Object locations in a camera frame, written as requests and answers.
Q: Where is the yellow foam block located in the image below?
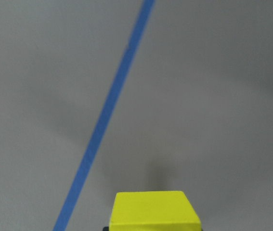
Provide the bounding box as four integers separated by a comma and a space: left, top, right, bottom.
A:
108, 191, 203, 231

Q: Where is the brown paper table cover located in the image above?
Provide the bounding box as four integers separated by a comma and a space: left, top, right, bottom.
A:
0, 0, 273, 231

